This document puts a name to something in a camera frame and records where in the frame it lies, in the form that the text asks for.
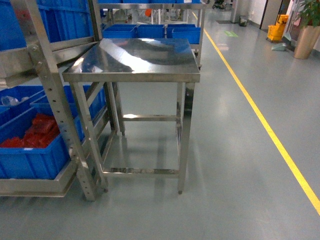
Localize red parts in bin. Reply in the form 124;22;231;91
0;113;60;149

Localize blue bin with red parts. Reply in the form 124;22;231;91
0;107;70;180

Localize stainless steel shelf rack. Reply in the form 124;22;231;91
0;0;118;201

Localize stainless steel side table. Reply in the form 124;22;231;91
62;38;200;194

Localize yellow mop bucket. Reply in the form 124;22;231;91
267;14;289;42

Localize gold plant pot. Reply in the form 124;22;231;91
294;25;320;60

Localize green potted plant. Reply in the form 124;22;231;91
298;0;320;28

